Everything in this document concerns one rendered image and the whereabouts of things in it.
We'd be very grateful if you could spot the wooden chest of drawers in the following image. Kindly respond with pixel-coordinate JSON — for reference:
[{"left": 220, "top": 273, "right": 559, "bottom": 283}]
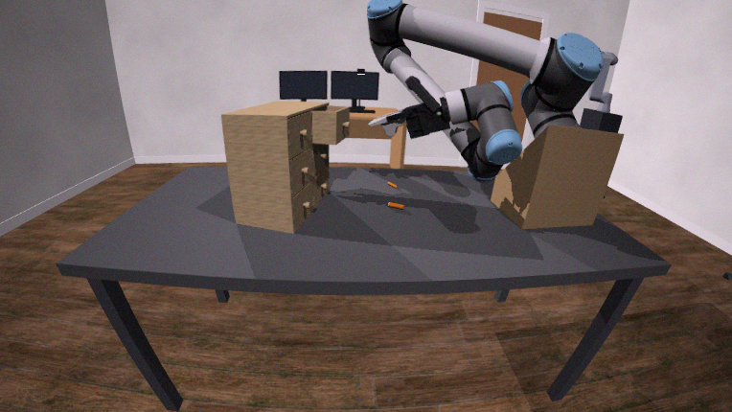
[{"left": 221, "top": 102, "right": 330, "bottom": 234}]

